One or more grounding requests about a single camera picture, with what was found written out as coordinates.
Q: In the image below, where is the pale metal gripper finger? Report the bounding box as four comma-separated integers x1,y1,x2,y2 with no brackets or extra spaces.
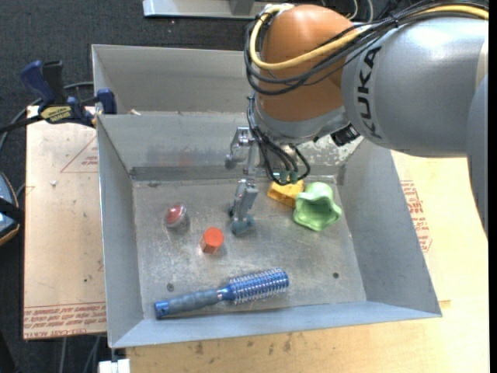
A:
224,127,250,170
228,180,259,237

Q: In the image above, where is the yellow wedge-shaped toy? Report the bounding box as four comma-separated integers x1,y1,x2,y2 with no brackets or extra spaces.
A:
266,178,306,209

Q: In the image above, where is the orange-red hexagonal block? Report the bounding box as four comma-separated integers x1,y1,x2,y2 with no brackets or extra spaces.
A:
199,226,226,256

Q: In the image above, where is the grey metal bin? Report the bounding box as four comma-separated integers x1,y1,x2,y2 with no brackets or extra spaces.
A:
91,44,443,350

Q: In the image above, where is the red dome with clear rim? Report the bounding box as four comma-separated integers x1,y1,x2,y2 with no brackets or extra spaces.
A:
164,204,191,231

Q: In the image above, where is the green flower-shaped cup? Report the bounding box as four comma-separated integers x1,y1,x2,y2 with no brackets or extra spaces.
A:
292,181,343,232

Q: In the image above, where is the blue hairbrush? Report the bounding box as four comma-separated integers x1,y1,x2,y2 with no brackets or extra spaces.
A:
153,267,290,321

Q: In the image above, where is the brown cardboard board, red print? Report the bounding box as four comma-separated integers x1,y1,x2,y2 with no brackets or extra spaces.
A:
23,105,488,341

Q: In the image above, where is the black cylinder on white bracket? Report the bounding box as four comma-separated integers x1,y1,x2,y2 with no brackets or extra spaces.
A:
313,123,361,148

